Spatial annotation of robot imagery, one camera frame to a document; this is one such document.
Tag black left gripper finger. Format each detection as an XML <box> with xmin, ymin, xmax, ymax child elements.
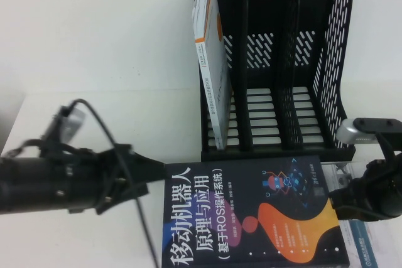
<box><xmin>135</xmin><ymin>153</ymin><xmax>167</xmax><ymax>185</ymax></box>

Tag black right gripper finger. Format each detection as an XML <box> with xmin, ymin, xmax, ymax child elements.
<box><xmin>329</xmin><ymin>187</ymin><xmax>355</xmax><ymax>222</ymax></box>

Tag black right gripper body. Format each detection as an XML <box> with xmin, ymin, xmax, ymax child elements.
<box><xmin>349</xmin><ymin>151</ymin><xmax>402</xmax><ymax>222</ymax></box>

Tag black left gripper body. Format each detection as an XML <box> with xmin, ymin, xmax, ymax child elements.
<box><xmin>93</xmin><ymin>143</ymin><xmax>149</xmax><ymax>215</ymax></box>

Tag dark mobile robot book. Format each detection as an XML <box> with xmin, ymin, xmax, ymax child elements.
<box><xmin>160</xmin><ymin>154</ymin><xmax>350</xmax><ymax>268</ymax></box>

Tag white car suspension book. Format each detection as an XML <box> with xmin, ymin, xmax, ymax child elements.
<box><xmin>319</xmin><ymin>158</ymin><xmax>402</xmax><ymax>268</ymax></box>

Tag white book with orange spine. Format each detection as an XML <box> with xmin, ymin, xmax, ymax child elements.
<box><xmin>192</xmin><ymin>0</ymin><xmax>235</xmax><ymax>151</ymax></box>

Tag black plastic book stand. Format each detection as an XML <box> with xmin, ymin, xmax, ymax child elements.
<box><xmin>192</xmin><ymin>0</ymin><xmax>357</xmax><ymax>162</ymax></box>

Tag black cable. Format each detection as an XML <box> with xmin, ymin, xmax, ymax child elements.
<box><xmin>64</xmin><ymin>99</ymin><xmax>160</xmax><ymax>268</ymax></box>

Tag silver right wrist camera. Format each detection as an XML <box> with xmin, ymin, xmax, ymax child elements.
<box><xmin>335</xmin><ymin>117</ymin><xmax>399</xmax><ymax>149</ymax></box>

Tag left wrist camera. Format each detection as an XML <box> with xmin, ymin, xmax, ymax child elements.
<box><xmin>43</xmin><ymin>104</ymin><xmax>86</xmax><ymax>144</ymax></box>

